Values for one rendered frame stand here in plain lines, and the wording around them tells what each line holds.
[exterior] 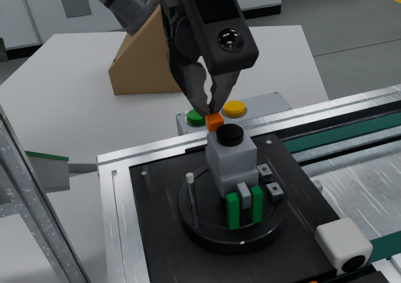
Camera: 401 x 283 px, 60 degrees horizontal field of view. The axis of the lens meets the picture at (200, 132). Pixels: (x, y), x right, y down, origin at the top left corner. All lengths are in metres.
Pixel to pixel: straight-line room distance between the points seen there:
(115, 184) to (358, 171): 0.39
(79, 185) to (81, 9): 2.83
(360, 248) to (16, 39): 3.42
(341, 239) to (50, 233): 0.30
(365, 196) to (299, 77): 0.47
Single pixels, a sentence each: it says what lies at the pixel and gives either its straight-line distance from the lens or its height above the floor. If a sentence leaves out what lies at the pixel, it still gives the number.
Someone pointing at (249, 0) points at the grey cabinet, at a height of 0.20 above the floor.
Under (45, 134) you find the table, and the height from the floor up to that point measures 0.86.
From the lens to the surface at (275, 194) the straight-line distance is 0.43.
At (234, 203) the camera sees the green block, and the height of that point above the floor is 1.04.
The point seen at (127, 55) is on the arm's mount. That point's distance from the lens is 0.88.
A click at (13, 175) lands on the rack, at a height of 1.14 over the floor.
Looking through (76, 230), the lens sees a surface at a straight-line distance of 0.63.
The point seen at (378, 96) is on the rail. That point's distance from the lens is 0.73.
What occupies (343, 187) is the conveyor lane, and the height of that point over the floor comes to 0.92.
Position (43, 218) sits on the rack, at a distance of 0.35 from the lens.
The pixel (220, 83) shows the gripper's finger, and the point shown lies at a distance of 0.42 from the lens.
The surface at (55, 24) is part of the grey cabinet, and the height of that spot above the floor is 0.27.
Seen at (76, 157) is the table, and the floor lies 0.86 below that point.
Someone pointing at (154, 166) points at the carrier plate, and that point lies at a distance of 0.53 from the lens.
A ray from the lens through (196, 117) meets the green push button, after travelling 0.61.
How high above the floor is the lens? 1.33
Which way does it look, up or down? 38 degrees down
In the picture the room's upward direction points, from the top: 5 degrees counter-clockwise
